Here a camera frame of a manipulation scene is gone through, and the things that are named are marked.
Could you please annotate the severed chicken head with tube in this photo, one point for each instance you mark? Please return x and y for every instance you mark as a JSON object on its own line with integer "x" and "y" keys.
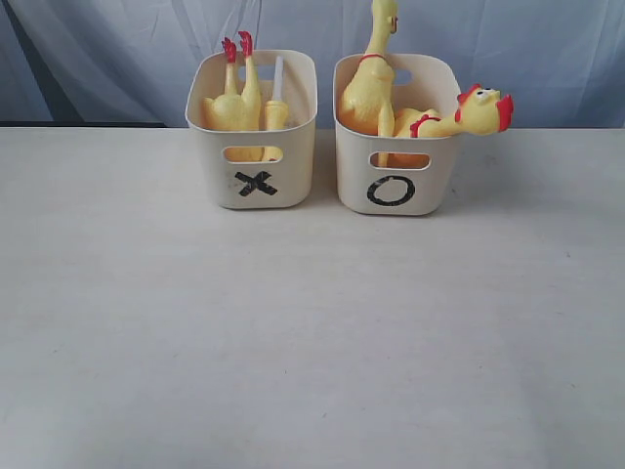
{"x": 276, "y": 111}

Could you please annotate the headless yellow rubber chicken body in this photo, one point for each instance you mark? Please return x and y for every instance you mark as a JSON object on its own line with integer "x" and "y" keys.
{"x": 235, "y": 111}

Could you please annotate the cream bin marked X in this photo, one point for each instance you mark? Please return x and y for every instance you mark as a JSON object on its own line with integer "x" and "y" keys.
{"x": 235, "y": 175}

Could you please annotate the whole yellow rubber chicken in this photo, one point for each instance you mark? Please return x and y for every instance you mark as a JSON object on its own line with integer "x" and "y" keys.
{"x": 480, "y": 111}

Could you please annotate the cream bin marked O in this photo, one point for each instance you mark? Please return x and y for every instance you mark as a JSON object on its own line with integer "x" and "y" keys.
{"x": 368, "y": 189}

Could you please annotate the white backdrop curtain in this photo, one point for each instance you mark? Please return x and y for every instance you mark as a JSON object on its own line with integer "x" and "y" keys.
{"x": 133, "y": 61}

